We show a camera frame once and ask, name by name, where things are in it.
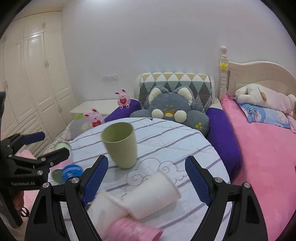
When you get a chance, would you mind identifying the green plastic cup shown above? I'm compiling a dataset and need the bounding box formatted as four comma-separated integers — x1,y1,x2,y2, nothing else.
101,122,137,169

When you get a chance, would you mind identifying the white paper cup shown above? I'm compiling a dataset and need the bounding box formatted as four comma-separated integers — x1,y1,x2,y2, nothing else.
87,190,128,239
122,171,181,220

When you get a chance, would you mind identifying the pink small cup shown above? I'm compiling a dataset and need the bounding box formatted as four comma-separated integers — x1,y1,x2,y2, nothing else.
107,217,163,241

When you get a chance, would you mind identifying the person's left hand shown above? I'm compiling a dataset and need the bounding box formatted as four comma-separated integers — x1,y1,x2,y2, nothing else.
13,191,24,210

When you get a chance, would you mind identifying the pink green canister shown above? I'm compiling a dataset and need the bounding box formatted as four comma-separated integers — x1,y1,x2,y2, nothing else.
51,141,74,183

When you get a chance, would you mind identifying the blue black CoolTowel can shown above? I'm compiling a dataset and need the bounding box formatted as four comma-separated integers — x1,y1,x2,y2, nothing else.
62,164,83,183

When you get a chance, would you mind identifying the heart pattern bedsheet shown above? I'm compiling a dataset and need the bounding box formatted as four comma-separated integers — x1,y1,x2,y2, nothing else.
43,127,71,154

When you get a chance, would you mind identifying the cream wardrobe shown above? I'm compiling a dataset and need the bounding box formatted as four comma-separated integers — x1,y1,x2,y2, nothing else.
1,11,77,156

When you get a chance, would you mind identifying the grey flower pillow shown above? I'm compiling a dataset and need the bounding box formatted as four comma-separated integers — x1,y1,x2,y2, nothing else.
67,113,93,140

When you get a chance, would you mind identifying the pink bunny toy front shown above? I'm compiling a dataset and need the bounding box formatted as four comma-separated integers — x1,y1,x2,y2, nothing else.
83,108,105,127

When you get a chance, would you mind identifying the pink bunny toy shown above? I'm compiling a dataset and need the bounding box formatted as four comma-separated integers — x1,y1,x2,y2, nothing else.
83,108,105,127
115,89,131,109

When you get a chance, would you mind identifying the pink bed blanket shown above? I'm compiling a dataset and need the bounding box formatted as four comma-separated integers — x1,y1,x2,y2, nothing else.
221,96,295,240

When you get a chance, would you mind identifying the white nightstand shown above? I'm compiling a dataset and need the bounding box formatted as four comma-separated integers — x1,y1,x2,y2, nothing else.
70,99,118,116

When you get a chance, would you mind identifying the purple blanket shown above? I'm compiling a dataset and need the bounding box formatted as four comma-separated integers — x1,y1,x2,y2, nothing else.
109,108,242,179

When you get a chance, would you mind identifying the pink bunny toy back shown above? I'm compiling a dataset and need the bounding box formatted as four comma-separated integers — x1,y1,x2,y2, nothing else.
115,89,131,109

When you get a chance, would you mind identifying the blue cartoon pillow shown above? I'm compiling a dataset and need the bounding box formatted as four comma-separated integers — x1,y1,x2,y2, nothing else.
235,100,290,129

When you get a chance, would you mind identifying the white pink plush toy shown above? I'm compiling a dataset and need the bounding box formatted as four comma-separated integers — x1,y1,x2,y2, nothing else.
235,83,295,116

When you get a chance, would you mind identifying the grey cat plush cushion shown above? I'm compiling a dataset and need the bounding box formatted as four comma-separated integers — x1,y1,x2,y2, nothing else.
130,85,210,136

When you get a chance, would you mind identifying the diamond pattern quilted cushion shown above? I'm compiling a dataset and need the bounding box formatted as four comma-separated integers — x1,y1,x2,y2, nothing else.
137,72,213,113

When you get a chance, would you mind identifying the cream wooden headboard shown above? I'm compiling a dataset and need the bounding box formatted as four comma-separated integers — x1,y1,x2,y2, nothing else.
218,46,295,99

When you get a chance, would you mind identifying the yellow star sticker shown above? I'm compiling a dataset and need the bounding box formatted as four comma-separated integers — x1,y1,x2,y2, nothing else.
219,62,228,71

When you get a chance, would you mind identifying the wall outlet panel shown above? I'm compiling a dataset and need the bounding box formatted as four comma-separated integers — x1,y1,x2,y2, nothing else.
102,74,118,82

